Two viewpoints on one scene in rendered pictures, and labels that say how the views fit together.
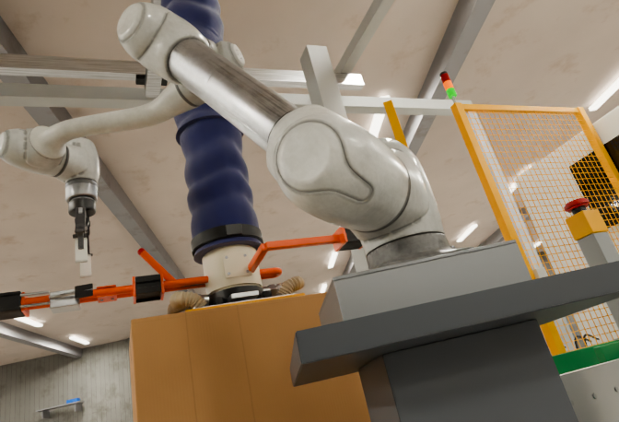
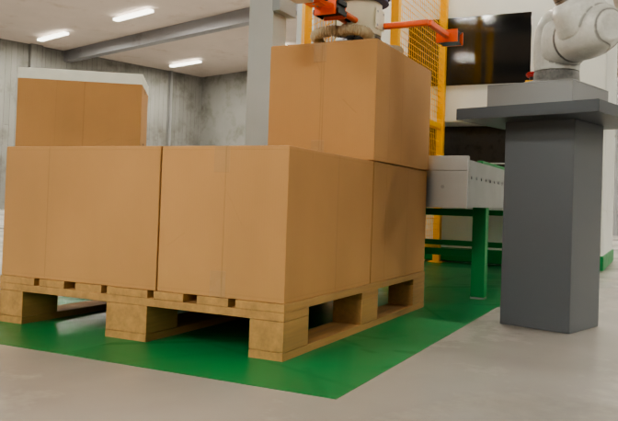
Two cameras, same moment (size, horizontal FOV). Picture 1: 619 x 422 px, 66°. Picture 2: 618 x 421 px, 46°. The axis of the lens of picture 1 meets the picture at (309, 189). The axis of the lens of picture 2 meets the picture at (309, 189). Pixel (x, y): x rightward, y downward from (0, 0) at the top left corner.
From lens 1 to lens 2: 2.20 m
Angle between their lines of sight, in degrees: 44
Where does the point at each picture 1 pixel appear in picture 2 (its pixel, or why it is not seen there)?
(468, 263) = (598, 94)
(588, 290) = not seen: outside the picture
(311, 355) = (600, 108)
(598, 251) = not seen: hidden behind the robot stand
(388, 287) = (582, 92)
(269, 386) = (406, 115)
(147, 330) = (381, 50)
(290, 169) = (604, 28)
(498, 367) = (593, 139)
